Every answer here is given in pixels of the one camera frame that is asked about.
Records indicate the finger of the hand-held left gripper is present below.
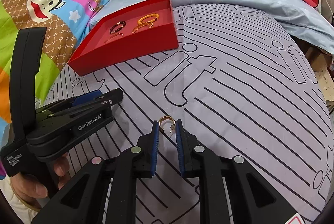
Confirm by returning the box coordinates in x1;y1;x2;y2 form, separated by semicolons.
60;88;124;117
37;91;103;113

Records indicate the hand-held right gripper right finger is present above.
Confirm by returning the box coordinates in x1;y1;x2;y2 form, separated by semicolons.
175;120;300;224

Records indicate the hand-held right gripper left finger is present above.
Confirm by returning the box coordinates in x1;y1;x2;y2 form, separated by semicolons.
31;125;160;224

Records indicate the gold hoop earring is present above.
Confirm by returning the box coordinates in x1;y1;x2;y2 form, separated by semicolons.
159;116;176;137

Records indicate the red tray box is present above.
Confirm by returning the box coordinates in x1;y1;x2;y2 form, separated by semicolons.
68;0;179;76

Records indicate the thin gold bangle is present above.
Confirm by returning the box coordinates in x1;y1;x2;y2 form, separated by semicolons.
104;32;124;44

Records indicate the textured gold cuff bangle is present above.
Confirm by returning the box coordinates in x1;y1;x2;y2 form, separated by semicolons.
132;22;154;33

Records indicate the person's left hand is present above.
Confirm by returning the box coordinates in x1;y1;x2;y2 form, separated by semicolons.
10;152;69;210

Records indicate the grey striped bedsheet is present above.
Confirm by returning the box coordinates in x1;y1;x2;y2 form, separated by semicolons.
43;4;332;224

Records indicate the brown cardboard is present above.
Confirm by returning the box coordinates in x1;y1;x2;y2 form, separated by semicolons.
304;42;334;110

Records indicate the dark brown bead bracelet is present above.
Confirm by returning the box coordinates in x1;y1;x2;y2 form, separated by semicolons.
110;21;127;35

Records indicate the orange bead bracelet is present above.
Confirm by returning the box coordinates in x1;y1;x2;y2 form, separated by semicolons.
137;13;160;26

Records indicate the white cable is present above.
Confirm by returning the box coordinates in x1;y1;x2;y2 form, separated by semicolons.
325;0;334;21

